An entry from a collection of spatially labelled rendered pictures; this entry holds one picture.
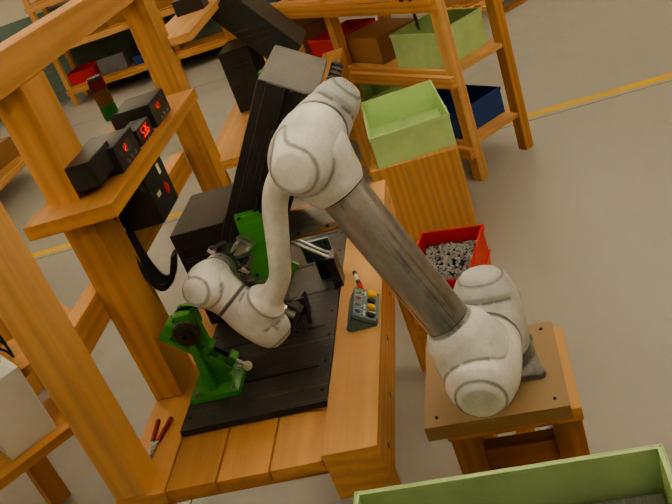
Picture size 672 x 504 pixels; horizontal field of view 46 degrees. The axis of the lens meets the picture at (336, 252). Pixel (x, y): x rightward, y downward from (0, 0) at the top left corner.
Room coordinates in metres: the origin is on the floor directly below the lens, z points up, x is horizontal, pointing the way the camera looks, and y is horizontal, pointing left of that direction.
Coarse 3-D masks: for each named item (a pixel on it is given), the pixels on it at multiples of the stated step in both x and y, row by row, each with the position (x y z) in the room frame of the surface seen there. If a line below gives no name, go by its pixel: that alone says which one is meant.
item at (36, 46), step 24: (72, 0) 2.59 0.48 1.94; (96, 0) 2.57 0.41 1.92; (120, 0) 2.75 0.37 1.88; (48, 24) 2.22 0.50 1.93; (72, 24) 2.35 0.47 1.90; (96, 24) 2.50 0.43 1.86; (0, 48) 2.00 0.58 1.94; (24, 48) 2.05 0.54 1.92; (48, 48) 2.16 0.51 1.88; (0, 72) 1.90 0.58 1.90; (24, 72) 2.00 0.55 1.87; (0, 96) 1.86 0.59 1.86
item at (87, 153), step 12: (96, 144) 2.07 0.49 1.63; (108, 144) 2.07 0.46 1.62; (84, 156) 1.99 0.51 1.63; (96, 156) 1.98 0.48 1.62; (108, 156) 2.04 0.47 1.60; (72, 168) 1.94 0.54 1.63; (84, 168) 1.93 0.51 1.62; (96, 168) 1.95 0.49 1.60; (108, 168) 2.01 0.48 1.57; (72, 180) 1.94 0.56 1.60; (84, 180) 1.94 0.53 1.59; (96, 180) 1.93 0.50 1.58
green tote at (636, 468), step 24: (600, 456) 1.11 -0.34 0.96; (624, 456) 1.09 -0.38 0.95; (648, 456) 1.08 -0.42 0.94; (432, 480) 1.20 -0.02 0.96; (456, 480) 1.18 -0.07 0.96; (480, 480) 1.17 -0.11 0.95; (504, 480) 1.16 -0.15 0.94; (528, 480) 1.14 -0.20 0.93; (552, 480) 1.13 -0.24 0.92; (576, 480) 1.12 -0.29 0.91; (600, 480) 1.11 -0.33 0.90; (624, 480) 1.09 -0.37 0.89; (648, 480) 1.08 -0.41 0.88
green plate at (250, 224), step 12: (240, 216) 2.15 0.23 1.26; (252, 216) 2.14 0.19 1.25; (240, 228) 2.15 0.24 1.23; (252, 228) 2.13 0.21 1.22; (264, 240) 2.12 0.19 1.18; (252, 252) 2.12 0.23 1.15; (264, 252) 2.11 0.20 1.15; (252, 264) 2.12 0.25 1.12; (264, 264) 2.11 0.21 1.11; (264, 276) 2.10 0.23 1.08
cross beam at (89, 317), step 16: (176, 160) 2.87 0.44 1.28; (176, 176) 2.79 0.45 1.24; (160, 224) 2.50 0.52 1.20; (144, 240) 2.35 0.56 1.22; (80, 304) 1.93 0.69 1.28; (96, 304) 1.95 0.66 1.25; (80, 320) 1.85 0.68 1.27; (96, 320) 1.91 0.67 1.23; (80, 336) 1.81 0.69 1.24; (96, 336) 1.87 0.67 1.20
